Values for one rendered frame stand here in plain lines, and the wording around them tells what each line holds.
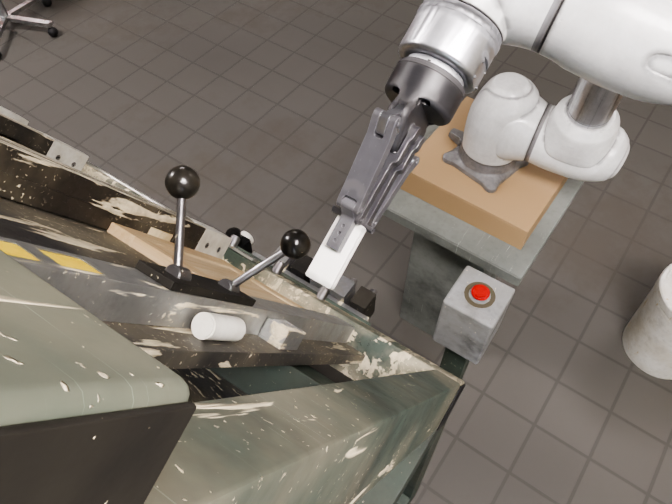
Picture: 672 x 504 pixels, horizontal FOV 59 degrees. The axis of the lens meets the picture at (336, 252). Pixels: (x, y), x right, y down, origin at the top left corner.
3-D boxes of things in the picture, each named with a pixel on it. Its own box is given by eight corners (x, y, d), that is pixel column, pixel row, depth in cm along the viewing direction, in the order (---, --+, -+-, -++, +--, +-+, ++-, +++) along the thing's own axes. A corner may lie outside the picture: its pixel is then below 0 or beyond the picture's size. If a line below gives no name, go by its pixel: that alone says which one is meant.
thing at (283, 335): (296, 350, 89) (306, 332, 89) (279, 349, 82) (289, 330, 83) (275, 337, 90) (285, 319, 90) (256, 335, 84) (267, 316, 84)
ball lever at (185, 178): (201, 287, 65) (207, 169, 67) (183, 283, 61) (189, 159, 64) (171, 288, 66) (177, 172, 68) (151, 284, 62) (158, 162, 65)
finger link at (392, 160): (422, 131, 58) (420, 125, 57) (366, 230, 58) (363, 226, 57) (388, 116, 60) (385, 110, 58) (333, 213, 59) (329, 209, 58)
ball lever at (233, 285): (234, 306, 77) (320, 251, 75) (220, 304, 73) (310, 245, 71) (221, 281, 78) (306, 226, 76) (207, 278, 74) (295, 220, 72)
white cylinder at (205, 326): (206, 344, 64) (238, 346, 71) (219, 320, 64) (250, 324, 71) (185, 331, 65) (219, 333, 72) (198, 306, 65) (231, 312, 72)
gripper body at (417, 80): (464, 68, 54) (415, 156, 54) (470, 105, 62) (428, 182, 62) (393, 40, 57) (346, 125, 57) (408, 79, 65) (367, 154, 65)
